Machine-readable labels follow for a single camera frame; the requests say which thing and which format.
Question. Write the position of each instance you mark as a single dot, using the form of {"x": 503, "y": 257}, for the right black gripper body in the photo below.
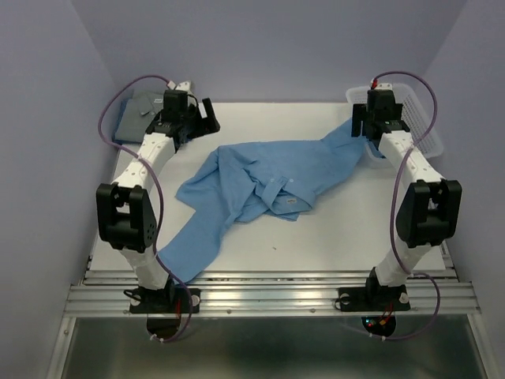
{"x": 368, "y": 120}

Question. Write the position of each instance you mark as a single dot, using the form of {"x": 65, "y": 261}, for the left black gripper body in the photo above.
{"x": 195, "y": 124}

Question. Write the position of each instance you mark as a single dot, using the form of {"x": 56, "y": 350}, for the light blue long sleeve shirt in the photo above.
{"x": 279, "y": 206}

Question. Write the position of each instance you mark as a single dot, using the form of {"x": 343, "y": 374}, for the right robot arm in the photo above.
{"x": 424, "y": 208}

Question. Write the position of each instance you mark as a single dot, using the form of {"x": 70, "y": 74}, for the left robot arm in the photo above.
{"x": 126, "y": 218}

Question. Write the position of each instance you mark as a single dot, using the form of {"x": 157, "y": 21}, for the white plastic basket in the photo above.
{"x": 413, "y": 114}

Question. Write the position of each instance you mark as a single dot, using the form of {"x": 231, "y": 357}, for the folded grey shirt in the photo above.
{"x": 153, "y": 112}

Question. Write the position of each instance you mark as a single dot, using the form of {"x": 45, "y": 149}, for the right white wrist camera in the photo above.
{"x": 382, "y": 85}

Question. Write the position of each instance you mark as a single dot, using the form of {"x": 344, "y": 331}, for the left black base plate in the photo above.
{"x": 174, "y": 300}

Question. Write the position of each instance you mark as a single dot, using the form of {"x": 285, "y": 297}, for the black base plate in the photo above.
{"x": 363, "y": 299}
{"x": 174, "y": 300}

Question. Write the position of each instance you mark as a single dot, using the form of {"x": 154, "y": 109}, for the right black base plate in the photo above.
{"x": 363, "y": 299}

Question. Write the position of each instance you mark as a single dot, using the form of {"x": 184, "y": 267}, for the aluminium rail frame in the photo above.
{"x": 268, "y": 294}

